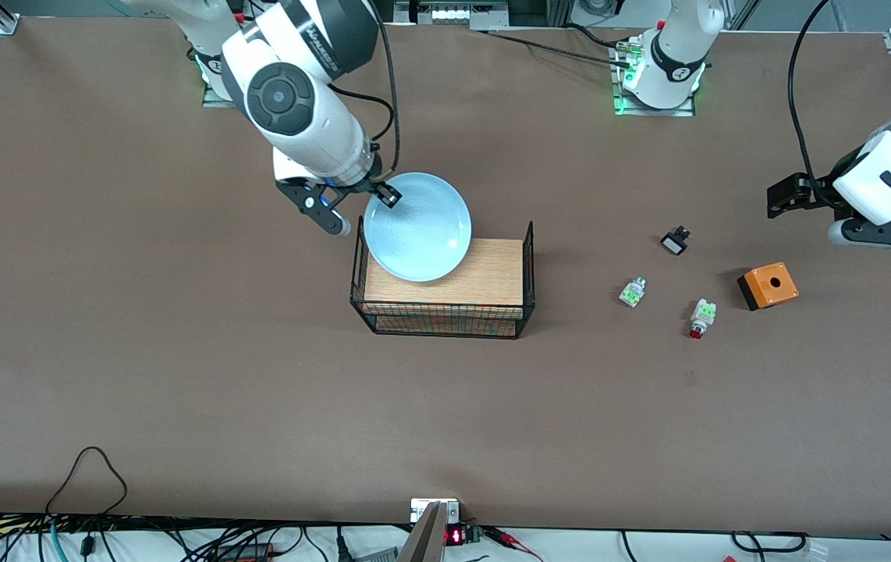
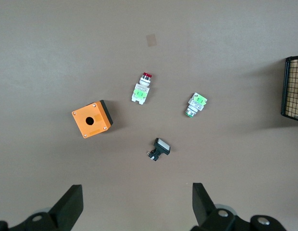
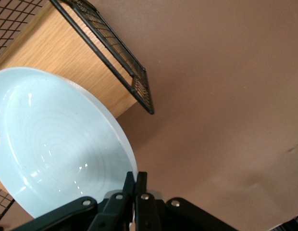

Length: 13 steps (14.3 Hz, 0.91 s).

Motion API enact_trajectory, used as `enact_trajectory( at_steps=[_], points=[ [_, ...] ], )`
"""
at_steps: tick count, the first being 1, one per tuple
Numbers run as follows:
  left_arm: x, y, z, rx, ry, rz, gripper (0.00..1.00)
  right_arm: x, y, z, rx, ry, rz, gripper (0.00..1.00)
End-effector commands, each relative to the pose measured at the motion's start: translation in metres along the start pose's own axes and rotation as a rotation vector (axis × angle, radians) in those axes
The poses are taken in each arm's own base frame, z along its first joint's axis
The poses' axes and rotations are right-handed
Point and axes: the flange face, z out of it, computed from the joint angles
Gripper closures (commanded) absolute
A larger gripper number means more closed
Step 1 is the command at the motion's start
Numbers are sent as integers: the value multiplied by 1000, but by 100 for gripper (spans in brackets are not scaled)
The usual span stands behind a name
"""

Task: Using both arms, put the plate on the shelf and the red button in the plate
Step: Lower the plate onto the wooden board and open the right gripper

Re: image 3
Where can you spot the wooden shelf board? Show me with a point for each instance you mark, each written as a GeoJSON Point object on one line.
{"type": "Point", "coordinates": [55, 48]}

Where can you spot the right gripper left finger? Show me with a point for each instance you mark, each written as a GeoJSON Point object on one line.
{"type": "Point", "coordinates": [110, 214]}

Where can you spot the light blue round plate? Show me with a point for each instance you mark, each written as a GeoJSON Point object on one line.
{"type": "Point", "coordinates": [55, 144]}

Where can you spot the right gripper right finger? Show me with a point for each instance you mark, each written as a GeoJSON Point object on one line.
{"type": "Point", "coordinates": [149, 214]}

